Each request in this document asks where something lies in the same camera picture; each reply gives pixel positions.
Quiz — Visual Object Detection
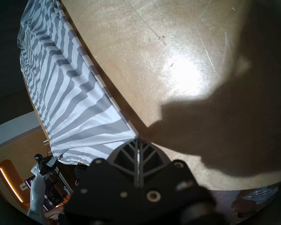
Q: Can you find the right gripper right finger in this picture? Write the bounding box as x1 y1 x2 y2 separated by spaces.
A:
139 139 172 188

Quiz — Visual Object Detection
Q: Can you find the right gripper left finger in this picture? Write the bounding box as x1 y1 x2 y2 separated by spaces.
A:
107 138 139 188

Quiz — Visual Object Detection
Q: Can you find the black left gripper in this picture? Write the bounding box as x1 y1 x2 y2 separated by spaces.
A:
34 154 59 176

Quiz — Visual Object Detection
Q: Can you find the grey white striped t-shirt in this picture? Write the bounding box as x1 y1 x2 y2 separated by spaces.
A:
17 0 139 165

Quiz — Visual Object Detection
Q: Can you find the computer monitor screen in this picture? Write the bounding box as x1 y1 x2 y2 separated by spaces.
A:
25 175 70 211

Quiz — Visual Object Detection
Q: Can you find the warm LED light strip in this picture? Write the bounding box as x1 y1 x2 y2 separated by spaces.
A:
0 168 23 203

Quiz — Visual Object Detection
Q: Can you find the white curved arch panel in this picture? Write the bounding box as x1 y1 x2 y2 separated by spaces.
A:
0 111 42 155

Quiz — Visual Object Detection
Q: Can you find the clear plastic bag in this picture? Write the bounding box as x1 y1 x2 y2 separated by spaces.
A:
243 187 279 203

